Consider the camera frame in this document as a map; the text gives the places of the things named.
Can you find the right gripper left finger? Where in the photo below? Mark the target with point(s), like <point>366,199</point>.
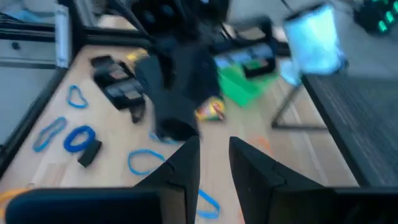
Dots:
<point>186,168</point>

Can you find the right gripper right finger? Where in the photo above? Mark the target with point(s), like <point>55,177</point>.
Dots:
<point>255,174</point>

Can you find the small black clip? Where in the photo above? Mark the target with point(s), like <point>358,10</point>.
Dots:
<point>90,154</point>

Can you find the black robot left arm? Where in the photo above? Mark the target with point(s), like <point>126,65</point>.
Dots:
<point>174,18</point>

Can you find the yellow green card box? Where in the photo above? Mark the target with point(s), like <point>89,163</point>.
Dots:
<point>138,55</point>

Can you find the green plastic basket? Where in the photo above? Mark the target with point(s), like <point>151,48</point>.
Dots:
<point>239,90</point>

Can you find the black perforated metal riser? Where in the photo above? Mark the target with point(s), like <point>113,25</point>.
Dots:
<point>367,124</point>

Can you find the yellow rubber band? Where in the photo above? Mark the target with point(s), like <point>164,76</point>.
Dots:
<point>9,194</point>

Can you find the black device green lights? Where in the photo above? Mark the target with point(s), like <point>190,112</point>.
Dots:
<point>377,15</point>

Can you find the silver frame bracket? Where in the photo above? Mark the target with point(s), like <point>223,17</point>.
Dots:
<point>62,37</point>

